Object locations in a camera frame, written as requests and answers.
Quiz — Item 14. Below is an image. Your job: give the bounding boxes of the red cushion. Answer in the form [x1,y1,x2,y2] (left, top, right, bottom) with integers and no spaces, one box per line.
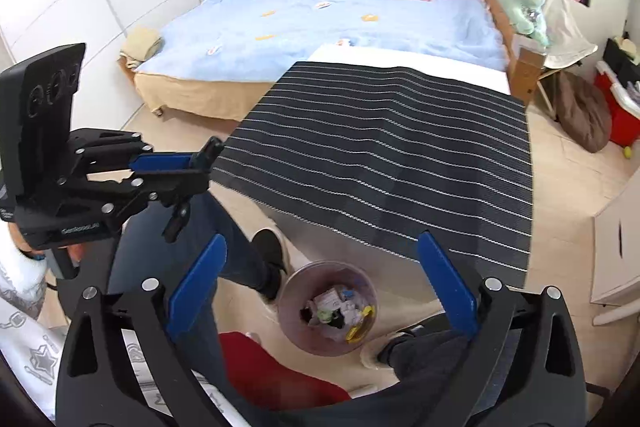
[219,331,351,408]

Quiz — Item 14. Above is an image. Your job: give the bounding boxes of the beige folded cloth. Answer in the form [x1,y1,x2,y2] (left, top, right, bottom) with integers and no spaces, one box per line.
[119,26,164,69]

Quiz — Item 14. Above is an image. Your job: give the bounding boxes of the white drawer cabinet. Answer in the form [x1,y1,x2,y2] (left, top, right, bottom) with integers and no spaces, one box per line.
[589,196,640,308]

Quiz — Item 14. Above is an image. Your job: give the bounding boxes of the yellow plastic hair clip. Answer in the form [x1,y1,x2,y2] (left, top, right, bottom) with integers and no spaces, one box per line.
[347,305,376,342]

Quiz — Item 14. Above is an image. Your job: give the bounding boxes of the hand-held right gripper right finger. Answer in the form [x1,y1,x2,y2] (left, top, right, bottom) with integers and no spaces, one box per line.
[417,231,588,427]

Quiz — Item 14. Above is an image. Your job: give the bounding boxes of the blue printed blanket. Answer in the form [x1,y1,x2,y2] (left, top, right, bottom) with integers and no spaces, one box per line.
[134,0,509,86]

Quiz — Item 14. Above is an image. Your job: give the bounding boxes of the red storage box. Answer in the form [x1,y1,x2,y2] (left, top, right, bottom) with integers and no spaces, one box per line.
[594,61,640,148]

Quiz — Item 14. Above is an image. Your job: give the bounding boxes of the straw hat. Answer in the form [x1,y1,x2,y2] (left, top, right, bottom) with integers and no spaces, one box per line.
[612,35,639,58]

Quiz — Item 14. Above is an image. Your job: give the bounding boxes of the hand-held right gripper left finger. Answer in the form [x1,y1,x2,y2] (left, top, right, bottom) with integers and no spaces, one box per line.
[55,234,246,427]

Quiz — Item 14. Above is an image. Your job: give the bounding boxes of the pink waste bin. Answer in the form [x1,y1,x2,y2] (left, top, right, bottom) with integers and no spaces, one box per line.
[276,260,379,356]

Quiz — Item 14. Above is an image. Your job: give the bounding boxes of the person's left leg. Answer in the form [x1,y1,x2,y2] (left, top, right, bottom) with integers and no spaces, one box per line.
[107,192,283,408]

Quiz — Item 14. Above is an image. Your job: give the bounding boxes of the black storage boxes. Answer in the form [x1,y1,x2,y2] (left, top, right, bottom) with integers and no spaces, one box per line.
[602,36,640,73]

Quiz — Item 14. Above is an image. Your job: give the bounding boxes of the wooden bed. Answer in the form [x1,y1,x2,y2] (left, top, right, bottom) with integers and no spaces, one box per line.
[117,0,549,123]

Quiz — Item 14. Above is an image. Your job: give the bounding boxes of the large teal plush toy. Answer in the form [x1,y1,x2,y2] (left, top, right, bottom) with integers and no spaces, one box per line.
[499,0,549,46]

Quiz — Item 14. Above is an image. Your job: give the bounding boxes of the brown bean bag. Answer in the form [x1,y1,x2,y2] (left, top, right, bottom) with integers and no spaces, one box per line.
[554,71,612,153]

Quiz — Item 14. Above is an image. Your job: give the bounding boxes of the person's white printed shirt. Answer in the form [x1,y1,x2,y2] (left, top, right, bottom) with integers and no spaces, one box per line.
[0,297,168,420]

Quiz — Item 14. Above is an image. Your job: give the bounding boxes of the black striped mat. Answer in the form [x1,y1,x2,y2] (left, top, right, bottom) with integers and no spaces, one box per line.
[209,60,536,276]

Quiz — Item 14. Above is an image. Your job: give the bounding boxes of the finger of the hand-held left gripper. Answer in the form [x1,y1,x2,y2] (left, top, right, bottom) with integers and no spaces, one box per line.
[61,176,211,216]
[75,131,209,176]

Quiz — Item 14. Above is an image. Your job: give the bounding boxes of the dark slipper beige trim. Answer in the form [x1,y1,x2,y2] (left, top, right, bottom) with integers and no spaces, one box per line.
[252,229,294,303]
[359,331,416,371]

